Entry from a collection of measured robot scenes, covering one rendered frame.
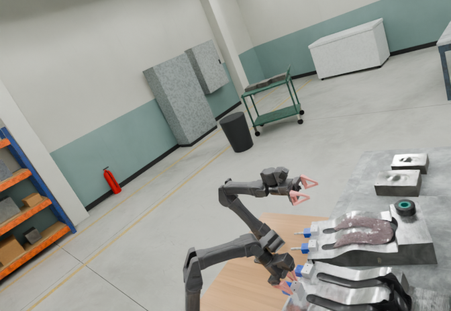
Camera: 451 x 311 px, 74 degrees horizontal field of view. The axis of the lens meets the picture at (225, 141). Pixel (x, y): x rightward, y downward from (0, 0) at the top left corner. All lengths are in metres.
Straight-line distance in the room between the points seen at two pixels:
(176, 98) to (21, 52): 2.90
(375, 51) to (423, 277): 6.35
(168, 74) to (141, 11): 1.64
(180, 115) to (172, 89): 0.61
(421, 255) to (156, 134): 6.16
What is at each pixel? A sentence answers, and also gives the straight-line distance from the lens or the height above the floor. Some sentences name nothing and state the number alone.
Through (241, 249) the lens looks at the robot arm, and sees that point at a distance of 1.18.
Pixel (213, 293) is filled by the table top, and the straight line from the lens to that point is 1.67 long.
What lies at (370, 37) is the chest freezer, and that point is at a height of 0.71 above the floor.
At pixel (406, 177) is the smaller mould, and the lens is 1.89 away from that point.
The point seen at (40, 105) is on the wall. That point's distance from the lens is 6.24.
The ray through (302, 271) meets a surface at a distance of 1.39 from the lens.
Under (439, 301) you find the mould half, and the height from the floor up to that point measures 0.86.
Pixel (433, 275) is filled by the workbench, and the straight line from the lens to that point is 1.47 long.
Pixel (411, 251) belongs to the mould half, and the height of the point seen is 0.87.
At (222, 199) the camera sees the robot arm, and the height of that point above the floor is 1.17.
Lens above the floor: 1.89
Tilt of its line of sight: 18 degrees down
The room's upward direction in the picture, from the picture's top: 24 degrees counter-clockwise
